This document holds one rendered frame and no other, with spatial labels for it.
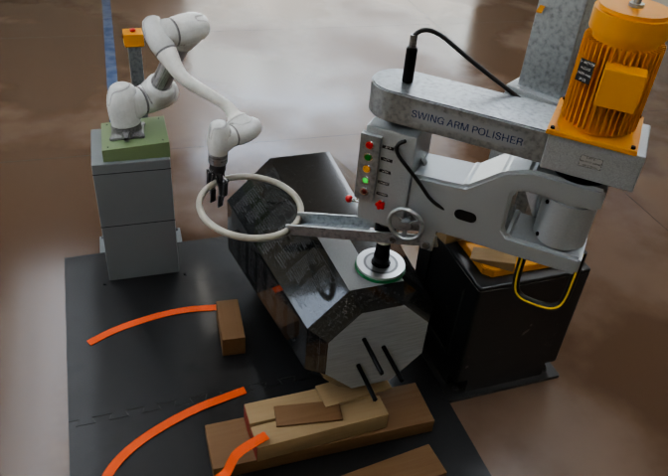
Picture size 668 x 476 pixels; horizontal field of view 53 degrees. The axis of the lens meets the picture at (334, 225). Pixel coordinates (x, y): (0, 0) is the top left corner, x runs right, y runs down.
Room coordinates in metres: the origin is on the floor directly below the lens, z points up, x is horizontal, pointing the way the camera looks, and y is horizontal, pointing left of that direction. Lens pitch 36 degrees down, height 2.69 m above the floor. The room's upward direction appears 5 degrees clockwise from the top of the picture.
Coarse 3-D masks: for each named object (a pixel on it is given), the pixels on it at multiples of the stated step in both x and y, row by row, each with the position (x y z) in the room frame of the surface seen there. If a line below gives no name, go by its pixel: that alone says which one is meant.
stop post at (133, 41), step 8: (128, 32) 4.07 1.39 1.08; (136, 32) 4.08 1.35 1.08; (128, 40) 4.02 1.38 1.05; (136, 40) 4.04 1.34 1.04; (128, 48) 4.04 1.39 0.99; (136, 48) 4.05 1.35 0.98; (128, 56) 4.09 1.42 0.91; (136, 56) 4.05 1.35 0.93; (136, 64) 4.05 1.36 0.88; (136, 72) 4.05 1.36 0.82; (136, 80) 4.05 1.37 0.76
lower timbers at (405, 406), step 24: (408, 384) 2.27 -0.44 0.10; (408, 408) 2.12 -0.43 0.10; (216, 432) 1.89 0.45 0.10; (240, 432) 1.90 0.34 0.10; (384, 432) 1.98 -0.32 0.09; (408, 432) 2.02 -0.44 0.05; (216, 456) 1.76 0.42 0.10; (288, 456) 1.82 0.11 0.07; (312, 456) 1.86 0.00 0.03; (408, 456) 1.86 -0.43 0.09; (432, 456) 1.87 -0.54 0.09
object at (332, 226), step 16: (288, 224) 2.39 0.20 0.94; (304, 224) 2.44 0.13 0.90; (320, 224) 2.42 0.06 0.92; (336, 224) 2.41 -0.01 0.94; (352, 224) 2.38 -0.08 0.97; (368, 224) 2.36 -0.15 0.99; (368, 240) 2.24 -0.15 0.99; (384, 240) 2.21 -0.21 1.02; (400, 240) 2.19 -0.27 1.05; (416, 240) 2.16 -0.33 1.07
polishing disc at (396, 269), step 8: (368, 248) 2.36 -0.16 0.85; (360, 256) 2.30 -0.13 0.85; (368, 256) 2.31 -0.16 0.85; (392, 256) 2.32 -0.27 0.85; (400, 256) 2.33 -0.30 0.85; (360, 264) 2.25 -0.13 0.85; (368, 264) 2.25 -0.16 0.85; (392, 264) 2.27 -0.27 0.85; (400, 264) 2.27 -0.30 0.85; (368, 272) 2.20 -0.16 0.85; (376, 272) 2.21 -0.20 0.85; (384, 272) 2.21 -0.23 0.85; (392, 272) 2.21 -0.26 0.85; (400, 272) 2.22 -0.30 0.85; (384, 280) 2.17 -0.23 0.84
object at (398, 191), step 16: (368, 128) 2.21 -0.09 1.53; (384, 128) 2.19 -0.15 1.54; (400, 128) 2.20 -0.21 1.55; (384, 144) 2.18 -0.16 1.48; (416, 144) 2.14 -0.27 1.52; (416, 160) 2.17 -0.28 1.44; (384, 176) 2.18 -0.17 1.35; (400, 176) 2.15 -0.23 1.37; (384, 192) 2.17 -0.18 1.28; (400, 192) 2.15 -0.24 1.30; (368, 208) 2.19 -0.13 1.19; (384, 224) 2.17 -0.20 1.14
